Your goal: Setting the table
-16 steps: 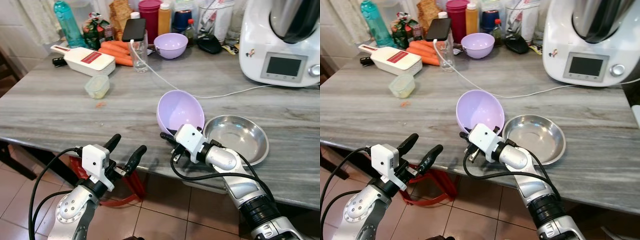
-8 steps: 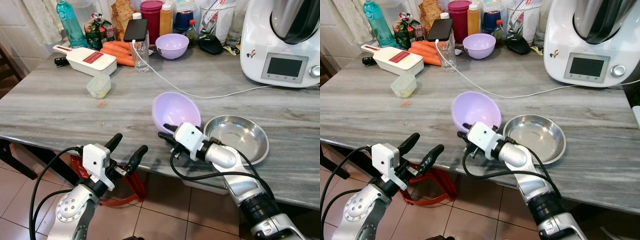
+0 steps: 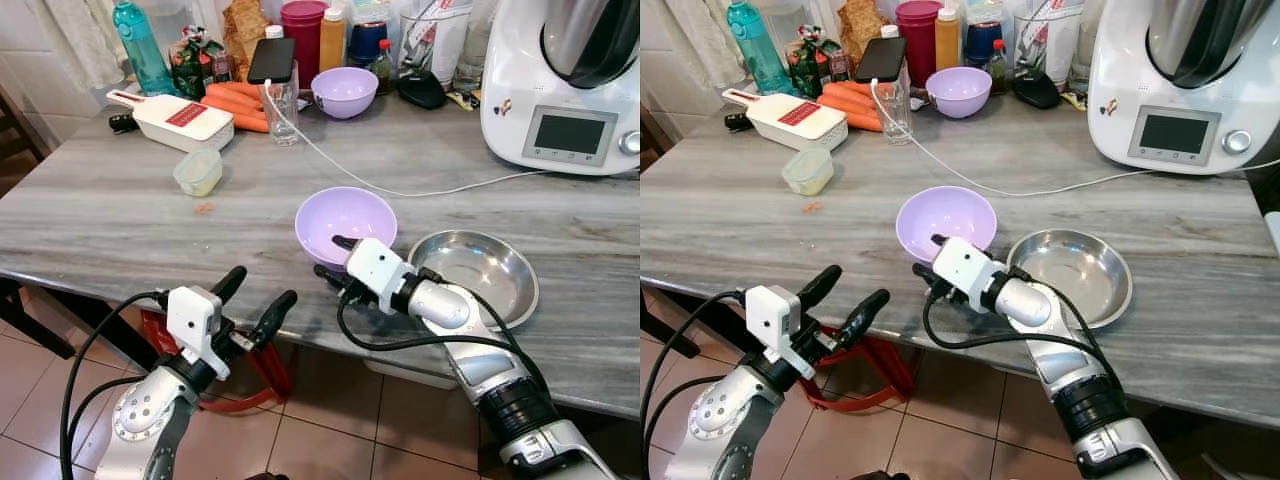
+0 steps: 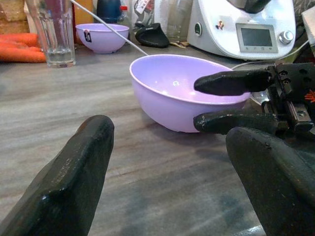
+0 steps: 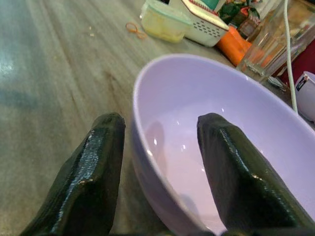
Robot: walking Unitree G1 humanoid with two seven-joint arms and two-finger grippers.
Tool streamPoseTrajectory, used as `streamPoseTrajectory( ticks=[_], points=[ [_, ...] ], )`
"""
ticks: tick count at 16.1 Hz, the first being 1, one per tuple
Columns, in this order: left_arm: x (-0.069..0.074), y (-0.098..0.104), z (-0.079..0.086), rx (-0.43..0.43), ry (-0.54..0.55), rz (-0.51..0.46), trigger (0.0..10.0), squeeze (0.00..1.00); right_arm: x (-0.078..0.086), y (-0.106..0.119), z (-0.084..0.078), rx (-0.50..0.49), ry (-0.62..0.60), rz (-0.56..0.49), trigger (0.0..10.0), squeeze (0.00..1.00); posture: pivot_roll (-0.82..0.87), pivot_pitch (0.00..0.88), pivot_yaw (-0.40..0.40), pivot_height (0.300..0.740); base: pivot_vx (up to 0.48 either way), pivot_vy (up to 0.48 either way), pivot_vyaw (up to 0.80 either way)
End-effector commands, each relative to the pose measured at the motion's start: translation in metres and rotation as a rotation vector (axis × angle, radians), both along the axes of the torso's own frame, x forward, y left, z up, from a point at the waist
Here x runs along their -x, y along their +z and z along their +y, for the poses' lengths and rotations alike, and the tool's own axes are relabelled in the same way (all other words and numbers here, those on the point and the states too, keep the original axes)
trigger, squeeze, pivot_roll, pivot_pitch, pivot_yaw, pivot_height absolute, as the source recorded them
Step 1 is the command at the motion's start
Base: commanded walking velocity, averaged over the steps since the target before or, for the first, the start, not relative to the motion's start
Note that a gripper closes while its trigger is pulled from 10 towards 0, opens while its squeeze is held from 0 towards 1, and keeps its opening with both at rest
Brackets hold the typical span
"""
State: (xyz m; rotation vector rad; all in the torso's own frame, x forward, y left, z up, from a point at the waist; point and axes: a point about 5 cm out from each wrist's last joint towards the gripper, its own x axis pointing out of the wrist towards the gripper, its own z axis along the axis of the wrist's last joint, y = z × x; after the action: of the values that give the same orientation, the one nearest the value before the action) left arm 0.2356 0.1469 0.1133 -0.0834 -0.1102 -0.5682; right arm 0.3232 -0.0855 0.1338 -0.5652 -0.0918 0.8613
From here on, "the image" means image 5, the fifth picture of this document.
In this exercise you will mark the white cup with label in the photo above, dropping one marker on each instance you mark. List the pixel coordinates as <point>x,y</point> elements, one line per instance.
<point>307,98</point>

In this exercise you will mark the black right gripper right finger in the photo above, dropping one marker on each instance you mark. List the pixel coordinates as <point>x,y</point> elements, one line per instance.
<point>236,177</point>

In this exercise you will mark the small clear plastic container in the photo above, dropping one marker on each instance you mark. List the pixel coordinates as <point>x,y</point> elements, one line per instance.
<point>162,24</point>

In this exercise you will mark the green snack bag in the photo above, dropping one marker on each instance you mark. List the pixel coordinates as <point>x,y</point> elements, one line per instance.
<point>236,12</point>

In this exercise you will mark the orange carrot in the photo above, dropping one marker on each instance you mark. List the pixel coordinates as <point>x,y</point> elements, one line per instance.
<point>233,46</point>

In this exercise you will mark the white vegetable slicer box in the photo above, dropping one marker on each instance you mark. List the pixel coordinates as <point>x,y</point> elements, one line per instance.
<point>204,32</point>

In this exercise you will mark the clear drinking glass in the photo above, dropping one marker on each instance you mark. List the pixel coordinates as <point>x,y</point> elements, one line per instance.
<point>261,49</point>

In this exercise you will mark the orange rubber band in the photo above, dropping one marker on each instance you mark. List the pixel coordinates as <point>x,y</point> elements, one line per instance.
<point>137,33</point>

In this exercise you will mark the purple plastic bowl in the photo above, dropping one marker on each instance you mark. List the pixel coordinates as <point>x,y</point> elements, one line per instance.
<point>187,98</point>

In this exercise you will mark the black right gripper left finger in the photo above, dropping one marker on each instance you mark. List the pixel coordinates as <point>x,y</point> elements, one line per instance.
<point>86,177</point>

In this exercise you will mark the magenta plastic canister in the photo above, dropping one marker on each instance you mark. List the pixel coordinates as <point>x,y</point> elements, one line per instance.
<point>305,64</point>

